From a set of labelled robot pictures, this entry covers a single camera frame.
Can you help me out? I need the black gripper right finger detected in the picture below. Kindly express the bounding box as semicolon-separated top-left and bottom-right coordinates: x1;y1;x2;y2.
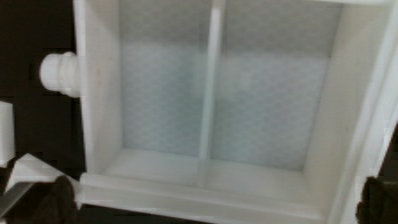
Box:
356;177;398;224

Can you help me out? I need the white cabinet body box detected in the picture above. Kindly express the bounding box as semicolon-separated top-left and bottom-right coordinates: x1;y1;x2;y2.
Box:
41;0;398;224

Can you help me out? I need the white U-shaped table fence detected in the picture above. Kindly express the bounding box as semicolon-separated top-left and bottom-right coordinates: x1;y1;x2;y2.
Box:
0;101;15;168

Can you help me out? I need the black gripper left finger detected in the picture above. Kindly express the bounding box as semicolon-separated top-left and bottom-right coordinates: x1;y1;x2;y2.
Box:
0;176;79;224

